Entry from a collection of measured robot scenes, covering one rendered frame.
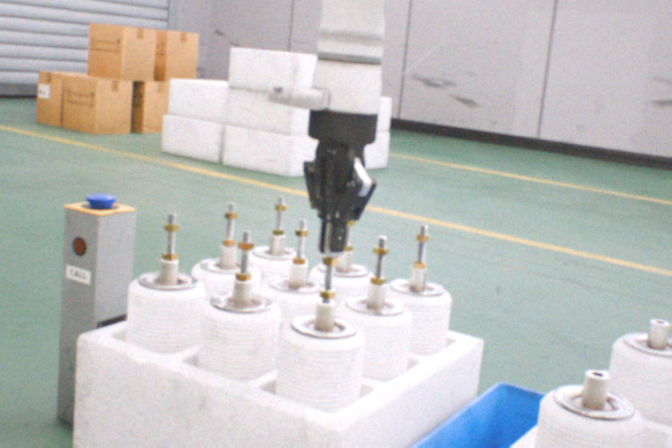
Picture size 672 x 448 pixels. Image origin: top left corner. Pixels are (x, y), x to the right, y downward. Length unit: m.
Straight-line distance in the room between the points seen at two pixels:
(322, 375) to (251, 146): 2.96
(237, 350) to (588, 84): 5.33
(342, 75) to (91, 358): 0.48
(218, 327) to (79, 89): 3.97
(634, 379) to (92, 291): 0.71
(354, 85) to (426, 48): 5.87
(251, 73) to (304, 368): 2.98
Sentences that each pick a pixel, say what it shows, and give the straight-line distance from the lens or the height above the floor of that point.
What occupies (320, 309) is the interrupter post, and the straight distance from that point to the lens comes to 0.94.
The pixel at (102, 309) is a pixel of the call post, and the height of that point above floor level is 0.18.
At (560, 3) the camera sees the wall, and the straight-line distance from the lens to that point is 6.29.
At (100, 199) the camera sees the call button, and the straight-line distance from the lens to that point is 1.20.
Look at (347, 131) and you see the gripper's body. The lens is 0.87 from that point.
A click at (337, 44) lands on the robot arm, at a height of 0.56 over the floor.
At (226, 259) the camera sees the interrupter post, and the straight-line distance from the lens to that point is 1.16.
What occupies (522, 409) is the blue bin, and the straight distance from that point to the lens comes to 1.24.
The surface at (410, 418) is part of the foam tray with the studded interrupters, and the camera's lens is 1.04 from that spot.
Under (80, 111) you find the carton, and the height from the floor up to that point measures 0.11.
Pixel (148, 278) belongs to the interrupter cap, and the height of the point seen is 0.25.
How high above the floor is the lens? 0.56
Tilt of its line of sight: 10 degrees down
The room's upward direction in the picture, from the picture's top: 5 degrees clockwise
